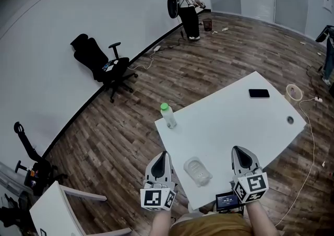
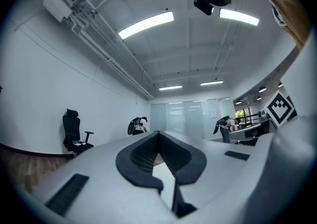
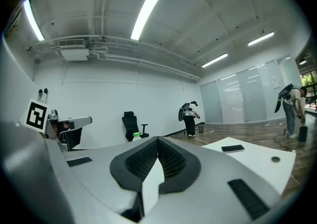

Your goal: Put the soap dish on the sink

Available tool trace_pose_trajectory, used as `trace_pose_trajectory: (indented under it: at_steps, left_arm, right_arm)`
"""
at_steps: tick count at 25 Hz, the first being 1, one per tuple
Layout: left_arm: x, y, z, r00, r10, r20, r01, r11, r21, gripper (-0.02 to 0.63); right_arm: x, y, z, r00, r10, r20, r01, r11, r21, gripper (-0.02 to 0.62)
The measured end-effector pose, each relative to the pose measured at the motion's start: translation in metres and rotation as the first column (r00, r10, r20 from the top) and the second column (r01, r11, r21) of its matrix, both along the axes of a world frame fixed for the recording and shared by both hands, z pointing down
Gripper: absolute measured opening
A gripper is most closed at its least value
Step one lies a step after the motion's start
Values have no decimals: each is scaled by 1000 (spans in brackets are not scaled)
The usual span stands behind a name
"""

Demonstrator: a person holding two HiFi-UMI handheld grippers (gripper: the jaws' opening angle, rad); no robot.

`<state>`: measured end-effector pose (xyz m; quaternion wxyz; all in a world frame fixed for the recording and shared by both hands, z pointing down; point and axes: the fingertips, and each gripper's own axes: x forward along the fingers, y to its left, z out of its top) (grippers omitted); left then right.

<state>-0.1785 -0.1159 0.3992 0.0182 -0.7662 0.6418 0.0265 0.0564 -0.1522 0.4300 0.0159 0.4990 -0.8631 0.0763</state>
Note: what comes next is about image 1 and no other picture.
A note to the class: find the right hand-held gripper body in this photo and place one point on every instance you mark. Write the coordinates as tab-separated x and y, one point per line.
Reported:
251	184

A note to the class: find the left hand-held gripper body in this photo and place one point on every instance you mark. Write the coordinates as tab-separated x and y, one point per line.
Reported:
159	177

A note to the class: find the clear plastic soap dish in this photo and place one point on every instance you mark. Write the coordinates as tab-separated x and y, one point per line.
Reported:
197	172

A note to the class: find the person's left forearm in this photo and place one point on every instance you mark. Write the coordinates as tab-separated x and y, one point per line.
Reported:
159	223

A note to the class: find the person's right forearm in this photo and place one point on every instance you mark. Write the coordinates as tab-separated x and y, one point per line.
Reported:
261	219

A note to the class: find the small black screen device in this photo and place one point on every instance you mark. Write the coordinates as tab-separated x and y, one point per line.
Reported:
226	201

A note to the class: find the person's mustard clothing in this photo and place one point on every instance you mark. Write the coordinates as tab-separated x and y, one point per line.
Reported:
211	225

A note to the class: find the clear bottle with green cap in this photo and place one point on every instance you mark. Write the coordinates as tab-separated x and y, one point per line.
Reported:
168	117

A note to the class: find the black smartphone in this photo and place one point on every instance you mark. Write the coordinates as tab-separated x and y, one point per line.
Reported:
259	93

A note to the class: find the beige tape roll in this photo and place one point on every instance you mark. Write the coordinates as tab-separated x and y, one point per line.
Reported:
288	96

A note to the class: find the white power strip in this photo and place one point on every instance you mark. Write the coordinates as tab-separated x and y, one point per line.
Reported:
318	100
157	48

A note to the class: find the white table with grey legs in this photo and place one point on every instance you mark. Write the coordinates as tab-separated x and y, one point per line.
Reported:
52	209

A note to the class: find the black office chair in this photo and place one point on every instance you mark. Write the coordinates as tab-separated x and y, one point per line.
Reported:
39	169
99	60

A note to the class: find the white floor litter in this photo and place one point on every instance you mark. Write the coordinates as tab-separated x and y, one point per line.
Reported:
214	32
225	29

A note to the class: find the dark mesh wastebasket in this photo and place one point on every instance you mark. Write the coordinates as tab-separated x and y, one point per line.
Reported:
207	24

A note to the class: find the white paper sheet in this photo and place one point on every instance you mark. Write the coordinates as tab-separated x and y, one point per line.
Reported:
327	2

